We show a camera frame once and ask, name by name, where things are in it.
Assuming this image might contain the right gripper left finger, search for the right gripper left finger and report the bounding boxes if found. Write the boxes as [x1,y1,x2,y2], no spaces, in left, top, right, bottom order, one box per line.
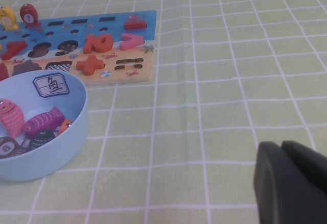
[253,141,327,224]

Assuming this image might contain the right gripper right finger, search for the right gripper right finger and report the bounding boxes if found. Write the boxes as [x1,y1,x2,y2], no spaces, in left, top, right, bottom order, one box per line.
[282,140,327,196]

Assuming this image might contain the wooden number puzzle board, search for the wooden number puzzle board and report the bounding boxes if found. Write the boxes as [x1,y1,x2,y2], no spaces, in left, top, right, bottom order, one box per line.
[0,10,157,86]

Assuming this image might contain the pink greater-than sign piece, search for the pink greater-than sign piece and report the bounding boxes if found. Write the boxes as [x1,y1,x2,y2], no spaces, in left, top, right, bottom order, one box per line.
[120,33,145,51]

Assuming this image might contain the red minus sign piece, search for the red minus sign piece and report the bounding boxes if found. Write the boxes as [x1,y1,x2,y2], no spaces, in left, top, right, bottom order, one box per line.
[124,19,148,30]

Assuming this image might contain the orange fish piece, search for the orange fish piece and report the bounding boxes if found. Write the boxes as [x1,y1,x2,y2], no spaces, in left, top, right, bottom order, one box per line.
[56,118,74,137]

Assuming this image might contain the orange plus sign piece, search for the orange plus sign piece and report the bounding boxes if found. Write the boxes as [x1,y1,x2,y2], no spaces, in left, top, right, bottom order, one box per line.
[76,54,106,76]

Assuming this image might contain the light blue plastic bowl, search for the light blue plastic bowl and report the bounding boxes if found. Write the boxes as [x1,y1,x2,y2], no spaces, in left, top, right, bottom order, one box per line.
[0,69,89,182]

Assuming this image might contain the orange number ten piece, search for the orange number ten piece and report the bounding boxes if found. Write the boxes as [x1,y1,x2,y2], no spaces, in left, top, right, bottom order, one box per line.
[83,34,114,54]

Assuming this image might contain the black fish piece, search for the black fish piece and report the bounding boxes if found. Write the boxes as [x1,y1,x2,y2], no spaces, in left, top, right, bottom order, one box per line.
[28,129,57,151]

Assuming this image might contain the magenta fish piece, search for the magenta fish piece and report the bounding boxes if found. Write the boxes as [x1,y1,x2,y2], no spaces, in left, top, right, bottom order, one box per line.
[21,106,64,135]

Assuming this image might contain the pink fish piece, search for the pink fish piece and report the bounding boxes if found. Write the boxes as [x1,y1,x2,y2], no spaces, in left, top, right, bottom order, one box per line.
[0,98,26,138]

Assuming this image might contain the green checked tablecloth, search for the green checked tablecloth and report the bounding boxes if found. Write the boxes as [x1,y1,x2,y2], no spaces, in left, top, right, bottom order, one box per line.
[0,0,327,224]

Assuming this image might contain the brown fish marked eight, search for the brown fish marked eight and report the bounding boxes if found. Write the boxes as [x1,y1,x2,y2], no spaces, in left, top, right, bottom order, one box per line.
[0,136,28,160]

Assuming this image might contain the yellow fish marked six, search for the yellow fish marked six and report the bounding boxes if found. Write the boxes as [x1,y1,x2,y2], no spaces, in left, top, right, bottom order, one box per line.
[0,6,20,31]

